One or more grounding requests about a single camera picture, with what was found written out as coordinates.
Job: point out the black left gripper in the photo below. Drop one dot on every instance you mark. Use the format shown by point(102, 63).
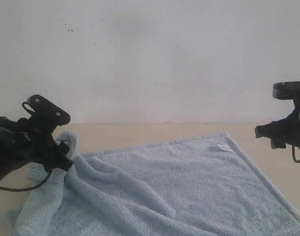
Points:
point(30, 140)

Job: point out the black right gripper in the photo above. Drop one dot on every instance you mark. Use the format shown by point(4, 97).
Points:
point(285, 131)

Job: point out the light blue fluffy towel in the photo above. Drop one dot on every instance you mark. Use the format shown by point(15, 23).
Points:
point(186, 187)

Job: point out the white garment label tag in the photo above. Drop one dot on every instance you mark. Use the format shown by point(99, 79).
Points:
point(225, 148)

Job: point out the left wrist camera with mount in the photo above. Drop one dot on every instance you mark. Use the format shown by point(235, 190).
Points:
point(44, 113)

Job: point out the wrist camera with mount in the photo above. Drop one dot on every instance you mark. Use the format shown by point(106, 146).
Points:
point(44, 113)
point(287, 91)

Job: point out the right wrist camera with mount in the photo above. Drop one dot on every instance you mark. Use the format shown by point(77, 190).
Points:
point(287, 91)

